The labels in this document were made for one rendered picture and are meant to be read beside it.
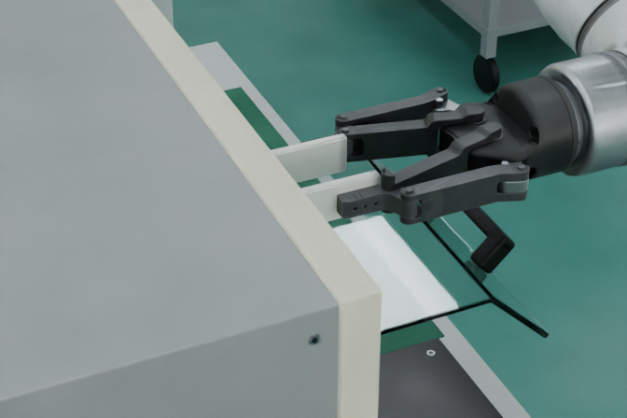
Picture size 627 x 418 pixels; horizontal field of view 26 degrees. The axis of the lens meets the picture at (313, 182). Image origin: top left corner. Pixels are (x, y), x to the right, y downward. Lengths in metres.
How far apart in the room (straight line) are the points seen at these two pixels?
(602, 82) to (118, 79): 0.38
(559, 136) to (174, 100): 0.33
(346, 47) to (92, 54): 2.84
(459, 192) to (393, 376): 0.50
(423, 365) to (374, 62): 2.22
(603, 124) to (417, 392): 0.48
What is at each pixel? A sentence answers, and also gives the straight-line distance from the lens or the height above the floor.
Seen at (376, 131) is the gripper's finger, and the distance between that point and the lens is 1.01.
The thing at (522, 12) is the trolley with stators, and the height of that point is 0.18.
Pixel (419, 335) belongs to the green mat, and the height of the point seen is 0.75.
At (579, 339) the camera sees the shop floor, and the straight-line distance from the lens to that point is 2.72.
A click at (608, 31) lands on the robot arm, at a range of 1.11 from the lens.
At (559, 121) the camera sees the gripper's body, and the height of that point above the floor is 1.20.
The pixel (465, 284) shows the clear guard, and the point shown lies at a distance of 1.07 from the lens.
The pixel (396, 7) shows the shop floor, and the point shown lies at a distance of 3.90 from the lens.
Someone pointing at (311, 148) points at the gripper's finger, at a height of 1.19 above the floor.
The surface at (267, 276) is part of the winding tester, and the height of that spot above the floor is 1.32.
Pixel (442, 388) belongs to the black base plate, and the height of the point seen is 0.77.
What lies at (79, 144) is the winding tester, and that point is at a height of 1.32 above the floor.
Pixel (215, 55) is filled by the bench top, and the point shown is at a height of 0.75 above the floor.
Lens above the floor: 1.72
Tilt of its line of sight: 34 degrees down
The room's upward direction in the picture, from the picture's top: straight up
